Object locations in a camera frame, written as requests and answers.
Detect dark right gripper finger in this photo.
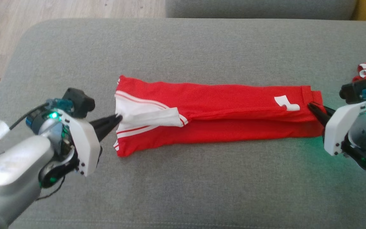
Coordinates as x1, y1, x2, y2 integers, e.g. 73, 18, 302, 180
307, 102, 330, 128
322, 105, 336, 118

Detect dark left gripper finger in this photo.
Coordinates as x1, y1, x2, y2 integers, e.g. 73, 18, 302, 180
90, 114, 123, 131
95, 120, 124, 144

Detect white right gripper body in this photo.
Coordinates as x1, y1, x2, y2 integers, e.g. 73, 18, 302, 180
323, 98, 366, 156

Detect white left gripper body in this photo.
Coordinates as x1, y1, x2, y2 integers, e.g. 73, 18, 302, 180
60, 109, 103, 177

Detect red shirt white sleeves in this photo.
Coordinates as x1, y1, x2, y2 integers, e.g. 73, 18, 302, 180
113, 75, 327, 157

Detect grey sofa seat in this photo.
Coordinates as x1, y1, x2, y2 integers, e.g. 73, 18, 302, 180
0, 18, 366, 229

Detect grey sofa cushion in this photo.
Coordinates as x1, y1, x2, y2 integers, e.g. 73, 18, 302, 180
165, 0, 359, 20

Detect black left cable teal plug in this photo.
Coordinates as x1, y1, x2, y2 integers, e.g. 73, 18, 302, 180
0, 98, 73, 161

